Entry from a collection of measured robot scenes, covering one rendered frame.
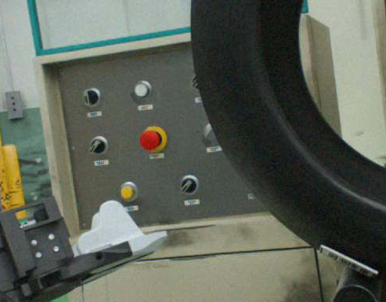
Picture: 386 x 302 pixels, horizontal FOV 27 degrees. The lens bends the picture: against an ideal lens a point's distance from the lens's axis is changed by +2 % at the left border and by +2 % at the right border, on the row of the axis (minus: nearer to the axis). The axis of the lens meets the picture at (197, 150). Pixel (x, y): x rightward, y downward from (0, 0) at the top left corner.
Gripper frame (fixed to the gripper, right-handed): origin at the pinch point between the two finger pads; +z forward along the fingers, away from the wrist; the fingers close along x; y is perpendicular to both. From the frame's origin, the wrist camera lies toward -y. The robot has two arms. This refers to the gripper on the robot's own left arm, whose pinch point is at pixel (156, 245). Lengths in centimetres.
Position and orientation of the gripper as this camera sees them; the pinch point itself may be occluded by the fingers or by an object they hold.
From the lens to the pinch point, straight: 78.1
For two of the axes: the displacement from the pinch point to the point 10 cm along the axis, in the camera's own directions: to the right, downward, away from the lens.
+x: -3.1, 3.5, 8.8
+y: -3.9, -9.0, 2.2
